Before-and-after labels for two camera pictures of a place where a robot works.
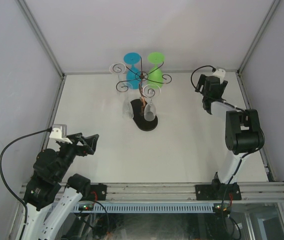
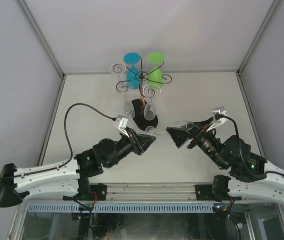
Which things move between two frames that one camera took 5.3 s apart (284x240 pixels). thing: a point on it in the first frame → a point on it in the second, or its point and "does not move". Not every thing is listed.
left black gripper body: (68, 151) → (132, 138)
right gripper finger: (201, 85) → (179, 135)
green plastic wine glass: (155, 76) does not move
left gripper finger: (90, 142) → (145, 141)
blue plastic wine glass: (133, 76) does not move
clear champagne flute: (117, 68) does not move
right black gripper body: (222, 87) → (196, 136)
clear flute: (151, 91) does not move
